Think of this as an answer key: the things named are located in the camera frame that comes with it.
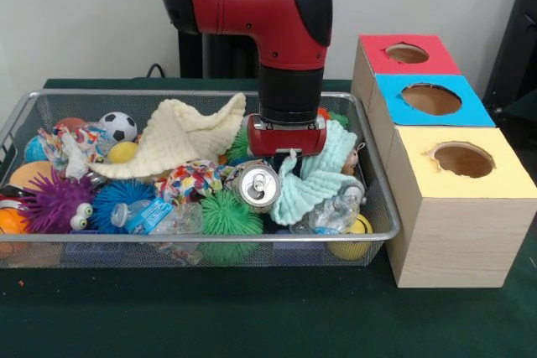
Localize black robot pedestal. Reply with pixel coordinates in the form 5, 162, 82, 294
175, 0, 339, 80

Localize purple spiky ball with eyes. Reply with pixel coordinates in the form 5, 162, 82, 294
20, 171, 96, 234

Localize black cable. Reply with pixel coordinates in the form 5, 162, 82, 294
146, 63, 169, 80

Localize multicolour spiky caterpillar toy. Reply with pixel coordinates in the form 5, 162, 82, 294
317, 108, 350, 127

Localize silver drink can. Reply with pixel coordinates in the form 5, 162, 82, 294
234, 163, 283, 208

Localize plain green spiky ball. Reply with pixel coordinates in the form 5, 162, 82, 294
200, 189, 266, 236

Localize wooden box with three holes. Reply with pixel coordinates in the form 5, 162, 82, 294
350, 34, 537, 290

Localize mint waffle cloth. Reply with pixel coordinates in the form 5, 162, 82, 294
268, 120, 366, 227

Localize black stand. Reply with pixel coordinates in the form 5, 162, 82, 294
482, 0, 537, 124

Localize small colourful crumpled paper ball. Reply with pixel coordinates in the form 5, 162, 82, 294
153, 160, 227, 204

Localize dark green table cloth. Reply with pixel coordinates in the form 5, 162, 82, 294
501, 88, 537, 127
0, 77, 537, 358

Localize crushed bottle with blue label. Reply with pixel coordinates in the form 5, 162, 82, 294
109, 196, 205, 236

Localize silver wire mesh bin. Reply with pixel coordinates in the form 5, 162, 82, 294
0, 88, 402, 270

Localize green spiky ball with eyes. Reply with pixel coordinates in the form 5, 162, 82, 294
227, 125, 253, 162

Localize blue spiky ball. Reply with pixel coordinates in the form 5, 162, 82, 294
90, 177, 159, 236

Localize cream waffle cloth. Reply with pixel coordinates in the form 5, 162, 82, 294
87, 93, 248, 179

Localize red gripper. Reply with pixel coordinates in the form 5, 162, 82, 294
246, 114, 328, 178

